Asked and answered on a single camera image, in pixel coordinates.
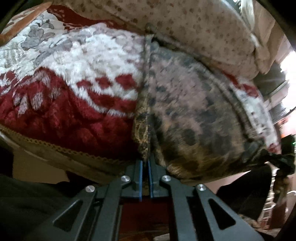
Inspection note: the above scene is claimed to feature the red white floral blanket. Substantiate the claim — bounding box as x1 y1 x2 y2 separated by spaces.
1 4 274 162

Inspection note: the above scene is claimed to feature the dark patterned small garment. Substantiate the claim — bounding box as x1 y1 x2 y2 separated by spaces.
133 35 268 182

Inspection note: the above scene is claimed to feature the beige floral quilt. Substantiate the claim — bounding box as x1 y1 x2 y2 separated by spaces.
51 0 282 79

